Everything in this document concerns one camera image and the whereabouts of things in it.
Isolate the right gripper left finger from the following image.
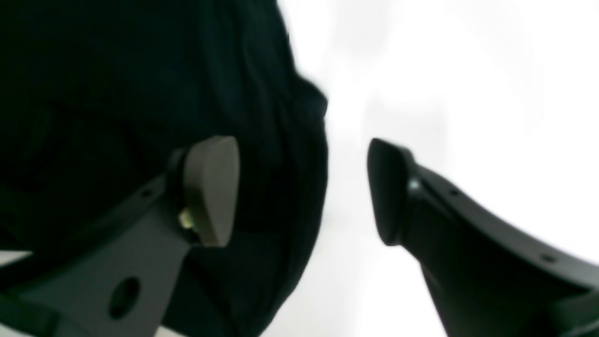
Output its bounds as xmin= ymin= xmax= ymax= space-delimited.
xmin=1 ymin=136 xmax=241 ymax=337

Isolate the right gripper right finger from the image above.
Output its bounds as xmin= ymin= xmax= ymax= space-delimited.
xmin=367 ymin=138 xmax=599 ymax=337

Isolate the black graphic t-shirt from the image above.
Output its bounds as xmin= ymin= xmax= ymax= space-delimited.
xmin=0 ymin=0 xmax=328 ymax=337

